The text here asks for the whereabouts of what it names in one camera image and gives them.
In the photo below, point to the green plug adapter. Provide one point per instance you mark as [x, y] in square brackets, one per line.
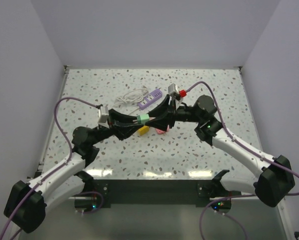
[142, 119]

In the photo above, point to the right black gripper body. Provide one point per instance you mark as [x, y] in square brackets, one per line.
[185, 114]

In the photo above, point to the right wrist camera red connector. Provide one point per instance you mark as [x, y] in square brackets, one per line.
[175, 93]

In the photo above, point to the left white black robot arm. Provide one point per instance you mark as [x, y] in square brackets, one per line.
[27, 203]

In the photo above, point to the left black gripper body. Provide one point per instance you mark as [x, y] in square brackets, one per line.
[113, 130]

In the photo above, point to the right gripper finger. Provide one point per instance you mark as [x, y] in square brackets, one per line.
[165, 110]
[161, 123]

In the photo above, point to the pink plug adapter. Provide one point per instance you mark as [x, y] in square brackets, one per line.
[160, 132]

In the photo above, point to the yellow cube socket adapter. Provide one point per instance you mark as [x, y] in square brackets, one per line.
[143, 130]

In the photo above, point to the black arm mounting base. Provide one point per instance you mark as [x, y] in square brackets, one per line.
[105, 193]

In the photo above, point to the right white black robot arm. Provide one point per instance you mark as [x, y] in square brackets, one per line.
[274, 174]

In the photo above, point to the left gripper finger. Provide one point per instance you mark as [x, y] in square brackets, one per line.
[124, 128]
[116, 116]

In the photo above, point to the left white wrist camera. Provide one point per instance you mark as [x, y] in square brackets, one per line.
[103, 115]

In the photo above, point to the purple power strip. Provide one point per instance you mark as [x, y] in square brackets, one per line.
[150, 99]

